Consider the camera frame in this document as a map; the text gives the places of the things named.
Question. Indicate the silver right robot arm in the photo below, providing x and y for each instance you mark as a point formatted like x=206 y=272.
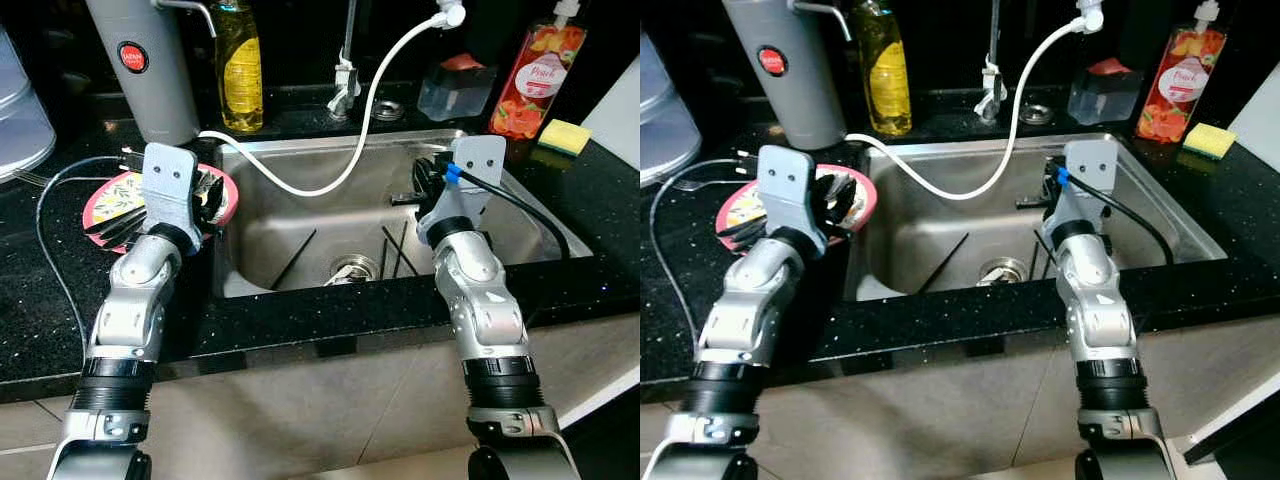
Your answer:
x=1100 y=310
x=490 y=310

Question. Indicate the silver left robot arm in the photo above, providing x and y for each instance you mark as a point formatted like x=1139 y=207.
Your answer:
x=135 y=300
x=745 y=305

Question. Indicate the pink rimmed floral plate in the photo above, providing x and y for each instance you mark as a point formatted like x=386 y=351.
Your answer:
x=110 y=195
x=745 y=205

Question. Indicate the black chopstick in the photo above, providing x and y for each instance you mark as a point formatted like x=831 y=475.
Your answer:
x=942 y=263
x=1045 y=250
x=293 y=260
x=400 y=250

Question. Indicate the silver fork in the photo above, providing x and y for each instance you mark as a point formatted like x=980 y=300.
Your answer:
x=695 y=184
x=45 y=181

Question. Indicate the black utensil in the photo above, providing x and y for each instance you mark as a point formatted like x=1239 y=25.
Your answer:
x=115 y=227
x=745 y=230

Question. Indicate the grey thermos with red logo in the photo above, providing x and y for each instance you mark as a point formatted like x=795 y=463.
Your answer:
x=150 y=90
x=800 y=95

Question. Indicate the metal sink drain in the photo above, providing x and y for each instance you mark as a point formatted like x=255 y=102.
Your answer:
x=353 y=269
x=1002 y=272

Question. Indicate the stainless steel sink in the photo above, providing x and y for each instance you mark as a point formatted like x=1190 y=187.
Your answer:
x=950 y=215
x=320 y=215

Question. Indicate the large clear water jug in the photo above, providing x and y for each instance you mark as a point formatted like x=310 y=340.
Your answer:
x=665 y=125
x=22 y=120

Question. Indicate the clear container with red sponge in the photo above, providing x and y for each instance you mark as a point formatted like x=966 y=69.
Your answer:
x=455 y=90
x=1103 y=93

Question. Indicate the yellow liquid bottle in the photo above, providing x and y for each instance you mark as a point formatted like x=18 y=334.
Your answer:
x=240 y=80
x=885 y=85

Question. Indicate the metal faucet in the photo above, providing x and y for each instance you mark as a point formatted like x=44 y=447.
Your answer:
x=345 y=80
x=991 y=85

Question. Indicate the yellow sponge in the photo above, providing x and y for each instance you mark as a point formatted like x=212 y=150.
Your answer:
x=565 y=137
x=1210 y=141

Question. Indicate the peach dish soap bottle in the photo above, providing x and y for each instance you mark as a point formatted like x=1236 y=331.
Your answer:
x=535 y=85
x=1180 y=85

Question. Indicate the beige base cabinet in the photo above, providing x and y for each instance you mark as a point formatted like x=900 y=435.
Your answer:
x=950 y=415

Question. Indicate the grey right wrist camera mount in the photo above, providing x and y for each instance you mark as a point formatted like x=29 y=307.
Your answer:
x=1090 y=170
x=478 y=165

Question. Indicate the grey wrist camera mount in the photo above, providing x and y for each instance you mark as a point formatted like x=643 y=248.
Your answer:
x=1090 y=170
x=478 y=165
x=170 y=185
x=790 y=190

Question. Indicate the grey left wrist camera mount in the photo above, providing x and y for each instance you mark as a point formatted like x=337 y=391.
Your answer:
x=170 y=185
x=790 y=190

